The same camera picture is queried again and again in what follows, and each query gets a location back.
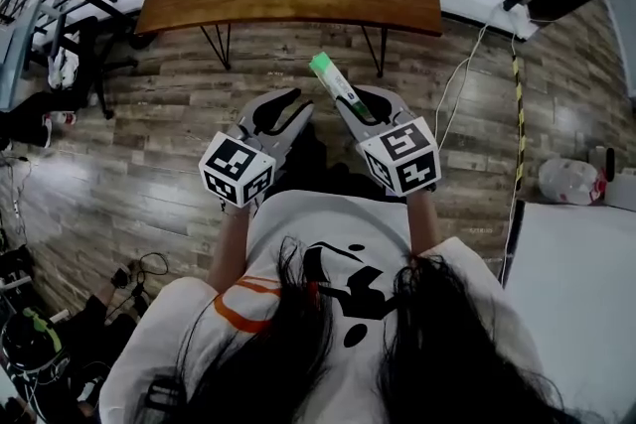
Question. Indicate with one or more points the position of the yellow black hazard tape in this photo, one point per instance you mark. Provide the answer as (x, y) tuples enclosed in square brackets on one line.
[(520, 124)]

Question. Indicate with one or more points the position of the red white shoe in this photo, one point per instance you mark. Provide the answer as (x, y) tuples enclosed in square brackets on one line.
[(63, 117)]

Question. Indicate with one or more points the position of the person's black trousers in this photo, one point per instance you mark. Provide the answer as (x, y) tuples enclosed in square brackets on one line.
[(318, 169)]

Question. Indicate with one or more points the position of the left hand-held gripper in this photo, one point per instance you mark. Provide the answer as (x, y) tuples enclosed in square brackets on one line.
[(238, 169)]

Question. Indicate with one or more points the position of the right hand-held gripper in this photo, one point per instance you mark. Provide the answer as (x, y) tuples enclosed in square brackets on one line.
[(402, 154)]

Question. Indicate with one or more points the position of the white plastic bag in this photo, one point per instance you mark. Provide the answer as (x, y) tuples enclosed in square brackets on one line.
[(566, 181)]

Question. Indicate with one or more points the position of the person's right forearm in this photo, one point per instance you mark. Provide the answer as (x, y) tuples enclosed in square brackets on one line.
[(422, 223)]

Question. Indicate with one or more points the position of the white plastic container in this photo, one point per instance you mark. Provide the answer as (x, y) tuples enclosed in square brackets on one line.
[(621, 191)]

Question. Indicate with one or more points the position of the white table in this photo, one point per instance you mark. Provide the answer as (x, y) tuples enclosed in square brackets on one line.
[(571, 303)]

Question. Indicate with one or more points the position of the black bottle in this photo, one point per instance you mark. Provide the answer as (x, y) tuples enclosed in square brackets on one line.
[(609, 161)]

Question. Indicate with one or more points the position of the white printed t-shirt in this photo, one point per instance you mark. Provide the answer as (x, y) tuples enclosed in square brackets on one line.
[(298, 223)]

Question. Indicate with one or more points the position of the green black helmet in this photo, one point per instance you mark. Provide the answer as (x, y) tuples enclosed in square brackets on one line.
[(32, 337)]

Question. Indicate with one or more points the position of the person's left forearm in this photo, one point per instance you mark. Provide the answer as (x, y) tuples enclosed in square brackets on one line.
[(228, 248)]

